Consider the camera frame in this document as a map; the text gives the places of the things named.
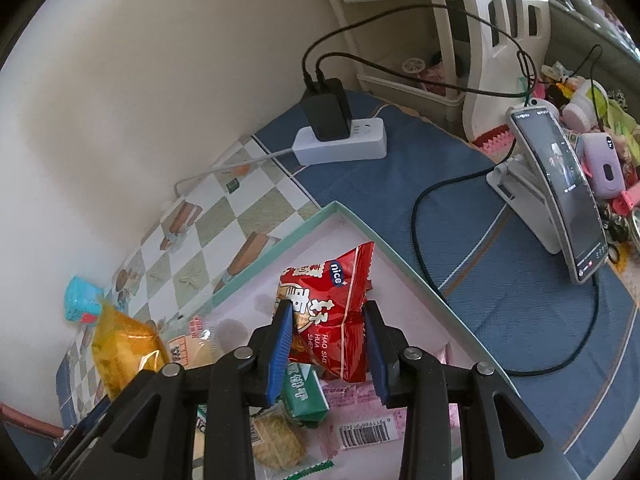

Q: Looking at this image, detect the clear green-edged cracker packet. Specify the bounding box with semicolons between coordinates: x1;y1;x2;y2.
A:
250;405;336;480

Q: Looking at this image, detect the white phone stand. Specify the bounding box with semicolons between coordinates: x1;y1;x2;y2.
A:
486;152;568;256

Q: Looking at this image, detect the smartphone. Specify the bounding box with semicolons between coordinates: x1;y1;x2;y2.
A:
510;105;610;285

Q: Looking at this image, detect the white power strip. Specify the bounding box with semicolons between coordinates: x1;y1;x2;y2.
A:
292;116;388;167

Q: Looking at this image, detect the white power cable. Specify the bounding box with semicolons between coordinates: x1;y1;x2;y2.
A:
172;147;301;201

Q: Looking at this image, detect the white plastic furniture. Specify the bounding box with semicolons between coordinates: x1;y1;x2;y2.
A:
310;0;553;143

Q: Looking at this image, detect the red peanut packet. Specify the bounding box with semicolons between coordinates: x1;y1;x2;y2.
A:
272;241;376;383

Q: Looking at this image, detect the yellow snack packet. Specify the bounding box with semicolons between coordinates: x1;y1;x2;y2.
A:
90;296;171;401

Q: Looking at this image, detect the purple device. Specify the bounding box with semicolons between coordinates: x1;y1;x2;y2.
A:
577;130;640;196

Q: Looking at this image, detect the orange white chips packet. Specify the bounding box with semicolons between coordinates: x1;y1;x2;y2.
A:
167;315;226;371

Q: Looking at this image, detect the black cable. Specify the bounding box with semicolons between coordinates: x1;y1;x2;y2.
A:
314;51;538;106
301;2;538;106
411;167;601;377

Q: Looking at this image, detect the red white knit cloth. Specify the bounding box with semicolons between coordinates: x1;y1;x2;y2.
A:
472;127;518;161

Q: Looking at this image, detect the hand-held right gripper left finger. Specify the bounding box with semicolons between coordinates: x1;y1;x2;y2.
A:
45;300;295;480

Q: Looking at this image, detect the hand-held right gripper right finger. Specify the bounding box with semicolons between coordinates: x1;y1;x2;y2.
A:
361;300;586;480

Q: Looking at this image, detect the teal-edged pink tray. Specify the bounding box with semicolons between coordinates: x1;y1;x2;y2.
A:
165;201;568;480

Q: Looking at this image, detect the checkered tablecloth with blue border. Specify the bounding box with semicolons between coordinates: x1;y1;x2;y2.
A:
52;89;640;480

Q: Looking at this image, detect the black charger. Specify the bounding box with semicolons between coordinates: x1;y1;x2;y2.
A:
301;77;352;142

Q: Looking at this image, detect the pile of small toys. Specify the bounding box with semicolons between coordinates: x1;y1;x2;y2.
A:
530;60;640;271

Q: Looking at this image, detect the pink snack packet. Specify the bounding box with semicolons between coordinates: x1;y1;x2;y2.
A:
320;345;463;461

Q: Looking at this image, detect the blue cube box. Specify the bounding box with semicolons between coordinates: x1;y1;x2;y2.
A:
63;275;106;325

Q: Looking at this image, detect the pink bar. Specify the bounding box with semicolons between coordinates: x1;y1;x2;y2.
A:
0;402;63;438

